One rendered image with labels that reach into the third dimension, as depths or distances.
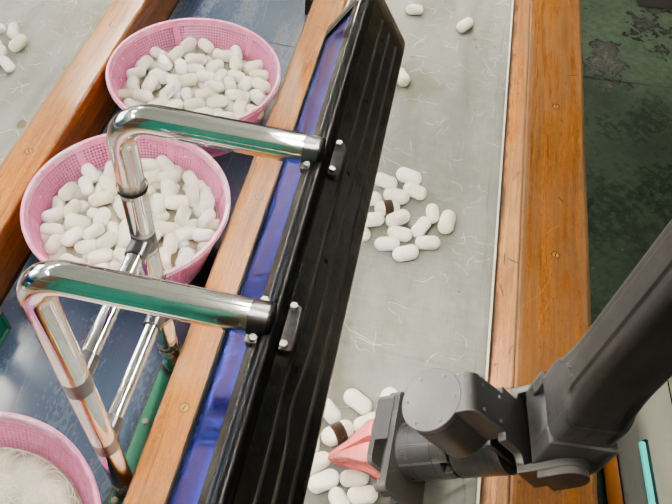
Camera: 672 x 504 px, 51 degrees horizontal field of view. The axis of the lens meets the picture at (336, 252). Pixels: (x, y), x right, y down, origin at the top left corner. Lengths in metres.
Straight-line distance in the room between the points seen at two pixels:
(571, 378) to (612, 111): 1.99
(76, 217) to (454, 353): 0.52
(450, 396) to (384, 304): 0.32
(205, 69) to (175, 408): 0.62
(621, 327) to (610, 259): 1.56
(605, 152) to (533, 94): 1.18
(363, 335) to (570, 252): 0.30
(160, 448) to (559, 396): 0.41
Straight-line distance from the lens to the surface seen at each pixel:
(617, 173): 2.31
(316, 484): 0.77
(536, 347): 0.88
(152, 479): 0.77
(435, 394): 0.61
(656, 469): 1.47
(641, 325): 0.50
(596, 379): 0.55
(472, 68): 1.26
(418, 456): 0.69
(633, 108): 2.57
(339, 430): 0.79
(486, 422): 0.61
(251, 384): 0.42
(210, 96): 1.16
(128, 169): 0.59
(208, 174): 1.02
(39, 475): 0.84
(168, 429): 0.79
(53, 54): 1.27
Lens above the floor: 1.48
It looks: 52 degrees down
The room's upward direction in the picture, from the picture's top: 7 degrees clockwise
